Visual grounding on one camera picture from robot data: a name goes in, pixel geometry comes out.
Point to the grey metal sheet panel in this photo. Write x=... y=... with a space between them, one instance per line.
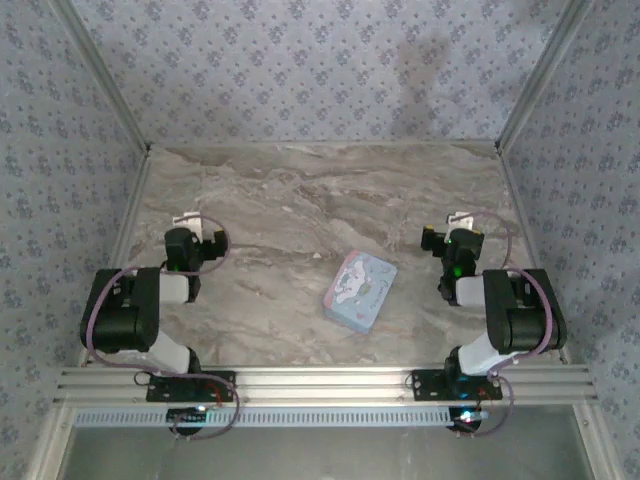
x=325 y=455

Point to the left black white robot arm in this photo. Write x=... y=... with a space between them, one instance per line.
x=116 y=320

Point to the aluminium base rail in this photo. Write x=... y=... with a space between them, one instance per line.
x=325 y=385

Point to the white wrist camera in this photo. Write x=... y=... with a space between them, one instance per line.
x=462 y=219
x=190 y=219

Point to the aluminium frame post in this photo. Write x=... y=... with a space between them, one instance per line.
x=104 y=75
x=540 y=75

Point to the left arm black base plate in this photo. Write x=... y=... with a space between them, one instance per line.
x=160 y=391

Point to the blue cartoon tin box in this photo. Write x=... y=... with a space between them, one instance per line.
x=360 y=290

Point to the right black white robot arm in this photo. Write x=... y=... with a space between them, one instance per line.
x=525 y=320

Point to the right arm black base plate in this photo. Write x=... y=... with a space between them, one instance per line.
x=425 y=386

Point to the aluminium table side rail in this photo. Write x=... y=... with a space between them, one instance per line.
x=120 y=240
x=525 y=225

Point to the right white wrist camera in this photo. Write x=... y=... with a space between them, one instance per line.
x=462 y=219

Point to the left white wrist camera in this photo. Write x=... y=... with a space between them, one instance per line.
x=190 y=219

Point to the aluminium frame leg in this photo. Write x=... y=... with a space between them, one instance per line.
x=50 y=445
x=595 y=440

